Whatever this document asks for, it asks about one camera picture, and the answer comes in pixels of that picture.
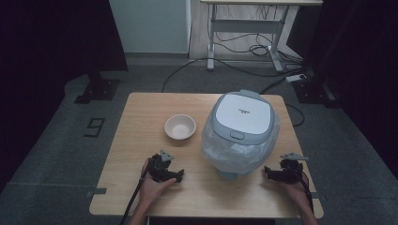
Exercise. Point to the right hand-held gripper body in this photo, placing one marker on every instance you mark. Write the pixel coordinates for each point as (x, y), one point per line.
(290, 170)

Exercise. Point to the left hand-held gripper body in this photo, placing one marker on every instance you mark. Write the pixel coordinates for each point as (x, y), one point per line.
(159, 167)

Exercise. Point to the grey white rice cooker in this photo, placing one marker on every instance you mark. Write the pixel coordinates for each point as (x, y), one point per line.
(241, 134)

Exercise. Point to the white bowl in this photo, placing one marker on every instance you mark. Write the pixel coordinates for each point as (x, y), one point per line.
(180, 127)

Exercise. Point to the person's right hand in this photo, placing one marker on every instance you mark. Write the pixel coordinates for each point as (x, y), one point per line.
(294, 190)

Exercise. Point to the person's left hand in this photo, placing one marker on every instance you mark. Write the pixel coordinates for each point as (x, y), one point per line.
(153, 187)

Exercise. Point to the grey tape strip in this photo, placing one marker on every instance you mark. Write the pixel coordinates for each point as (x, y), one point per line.
(97, 191)

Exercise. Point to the white power strip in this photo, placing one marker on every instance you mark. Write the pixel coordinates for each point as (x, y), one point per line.
(295, 78)

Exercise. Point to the dark curtain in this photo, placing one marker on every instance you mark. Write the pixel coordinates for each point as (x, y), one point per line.
(47, 62)
(359, 62)

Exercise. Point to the white desk frame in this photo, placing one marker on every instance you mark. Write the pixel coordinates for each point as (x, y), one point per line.
(247, 26)

